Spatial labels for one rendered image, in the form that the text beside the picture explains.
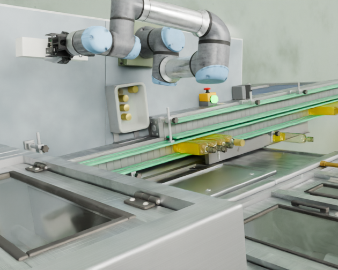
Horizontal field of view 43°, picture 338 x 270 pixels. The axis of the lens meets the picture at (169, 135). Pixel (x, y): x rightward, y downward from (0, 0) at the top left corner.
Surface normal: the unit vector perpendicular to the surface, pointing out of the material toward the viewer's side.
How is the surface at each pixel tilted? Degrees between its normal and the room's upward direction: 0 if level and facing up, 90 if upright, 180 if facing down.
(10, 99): 0
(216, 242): 0
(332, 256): 90
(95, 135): 0
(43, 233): 90
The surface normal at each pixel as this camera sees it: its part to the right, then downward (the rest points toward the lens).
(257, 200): 0.64, 0.07
